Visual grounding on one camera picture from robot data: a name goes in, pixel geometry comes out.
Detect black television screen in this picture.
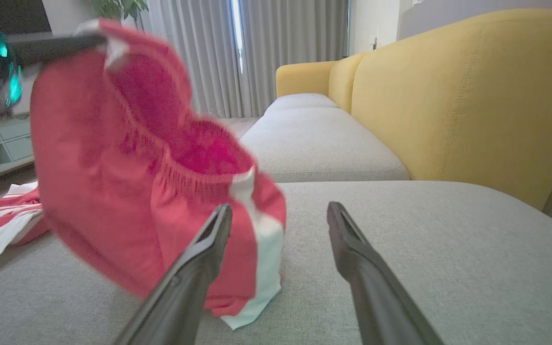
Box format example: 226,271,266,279
0,0,52,35

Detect green potted plant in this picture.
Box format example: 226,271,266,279
92,0,150,23

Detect yellow sofa backrest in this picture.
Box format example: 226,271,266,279
276,9,552,211

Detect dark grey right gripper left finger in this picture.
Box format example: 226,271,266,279
113,204,233,345

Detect red shorts with white stripe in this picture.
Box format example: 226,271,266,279
31,19,287,331

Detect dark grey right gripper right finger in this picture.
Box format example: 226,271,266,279
327,201,444,345

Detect red and white basketball jersey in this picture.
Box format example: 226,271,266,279
0,181,50,286

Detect light grey curtain panel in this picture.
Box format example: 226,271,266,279
239,0,351,118
138,0,239,118

